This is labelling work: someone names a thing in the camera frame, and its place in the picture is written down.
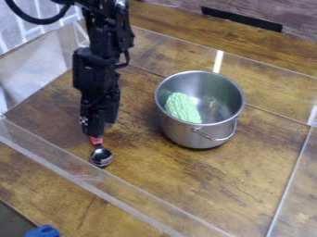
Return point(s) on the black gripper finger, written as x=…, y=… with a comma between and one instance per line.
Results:
x=93, y=121
x=113, y=101

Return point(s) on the pink handled metal spoon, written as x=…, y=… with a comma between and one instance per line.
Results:
x=102, y=156

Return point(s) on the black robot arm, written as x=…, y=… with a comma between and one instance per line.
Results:
x=111, y=36

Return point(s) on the black bar on wall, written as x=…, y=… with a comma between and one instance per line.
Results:
x=260, y=23

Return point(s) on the blue object at corner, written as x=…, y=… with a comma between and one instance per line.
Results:
x=43, y=231

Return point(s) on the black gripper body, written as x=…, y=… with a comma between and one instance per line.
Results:
x=95, y=78

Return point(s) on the stainless steel pot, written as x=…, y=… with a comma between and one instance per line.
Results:
x=220, y=101

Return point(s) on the green knitted toy vegetable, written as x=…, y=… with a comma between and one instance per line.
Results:
x=180, y=106

